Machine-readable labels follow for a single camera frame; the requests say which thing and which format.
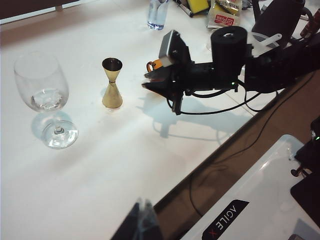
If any white plastic spoon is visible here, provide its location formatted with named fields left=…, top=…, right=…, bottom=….
left=251, top=33, right=283, bottom=55

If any black marker pen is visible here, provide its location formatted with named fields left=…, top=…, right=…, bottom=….
left=174, top=0, right=194, bottom=19

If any beige packet with red logo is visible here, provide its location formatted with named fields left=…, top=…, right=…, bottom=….
left=206, top=4, right=238, bottom=29

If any gold hourglass jigger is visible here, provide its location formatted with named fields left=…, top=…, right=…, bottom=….
left=101, top=57, right=124, bottom=109

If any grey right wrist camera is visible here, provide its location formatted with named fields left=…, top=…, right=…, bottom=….
left=158, top=29, right=194, bottom=69

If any white AgileX robot base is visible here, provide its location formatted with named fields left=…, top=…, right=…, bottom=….
left=178, top=134, right=320, bottom=240

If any yellow sponge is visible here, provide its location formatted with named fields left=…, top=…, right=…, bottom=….
left=187, top=0, right=210, bottom=15

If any small amber measuring cup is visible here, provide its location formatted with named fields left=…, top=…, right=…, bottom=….
left=146, top=58, right=166, bottom=74

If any clear stemmed wine glass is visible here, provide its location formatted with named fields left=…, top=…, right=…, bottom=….
left=13, top=51, right=79, bottom=150

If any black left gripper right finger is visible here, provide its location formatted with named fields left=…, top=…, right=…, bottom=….
left=143, top=199, right=165, bottom=240

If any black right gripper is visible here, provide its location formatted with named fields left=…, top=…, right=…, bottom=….
left=141, top=62, right=246, bottom=116

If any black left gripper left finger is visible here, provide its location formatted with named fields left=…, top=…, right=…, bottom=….
left=110, top=199, right=142, bottom=240

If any thin black floor cable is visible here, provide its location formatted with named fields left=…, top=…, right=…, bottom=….
left=188, top=71, right=316, bottom=217

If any gold packet with black text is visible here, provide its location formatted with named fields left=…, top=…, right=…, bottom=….
left=215, top=0, right=244, bottom=16

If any clear Ganten water bottle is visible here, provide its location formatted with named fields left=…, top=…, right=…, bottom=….
left=146, top=0, right=169, bottom=31

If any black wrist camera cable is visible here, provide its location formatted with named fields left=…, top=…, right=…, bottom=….
left=179, top=84, right=280, bottom=116

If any red cylindrical bottle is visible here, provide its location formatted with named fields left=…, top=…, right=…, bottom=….
left=299, top=13, right=320, bottom=38

